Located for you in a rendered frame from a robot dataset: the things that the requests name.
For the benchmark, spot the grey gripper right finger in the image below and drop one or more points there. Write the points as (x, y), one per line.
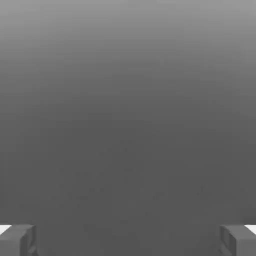
(240, 240)

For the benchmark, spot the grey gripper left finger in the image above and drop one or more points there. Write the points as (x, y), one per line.
(16, 240)

